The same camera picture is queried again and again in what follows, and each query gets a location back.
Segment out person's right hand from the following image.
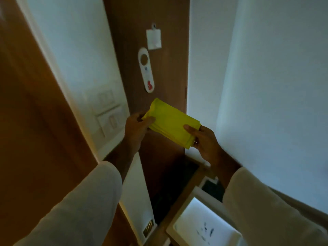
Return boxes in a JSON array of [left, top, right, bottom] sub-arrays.
[[183, 125, 226, 165]]

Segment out person's left hand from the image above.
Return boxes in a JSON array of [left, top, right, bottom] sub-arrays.
[[125, 112, 156, 152]]

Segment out yellow cloth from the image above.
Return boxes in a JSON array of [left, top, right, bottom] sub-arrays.
[[142, 98, 202, 149]]

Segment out person's left forearm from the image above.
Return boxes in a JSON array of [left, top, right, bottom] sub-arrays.
[[13, 145, 140, 246]]

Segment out person's right forearm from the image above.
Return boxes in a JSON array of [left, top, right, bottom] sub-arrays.
[[210, 148, 328, 246]]

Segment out white door hanger sign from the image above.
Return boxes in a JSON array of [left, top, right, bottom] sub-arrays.
[[138, 47, 155, 94]]

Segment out wooden shelf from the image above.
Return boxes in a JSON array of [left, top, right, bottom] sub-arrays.
[[145, 157, 226, 246]]

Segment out white square card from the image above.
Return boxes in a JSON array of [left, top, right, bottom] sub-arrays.
[[146, 29, 162, 51]]

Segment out white rectangular tray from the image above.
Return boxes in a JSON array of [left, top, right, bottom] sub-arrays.
[[166, 186, 243, 246]]

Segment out wooden door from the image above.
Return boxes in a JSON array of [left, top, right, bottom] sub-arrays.
[[0, 0, 137, 246]]

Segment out white key card switch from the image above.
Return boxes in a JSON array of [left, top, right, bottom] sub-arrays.
[[96, 106, 129, 138]]

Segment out brown wooden wall panel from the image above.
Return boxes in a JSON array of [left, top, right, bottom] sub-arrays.
[[102, 0, 190, 224]]

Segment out white light switch panel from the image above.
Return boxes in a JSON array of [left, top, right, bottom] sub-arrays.
[[85, 88, 117, 115]]

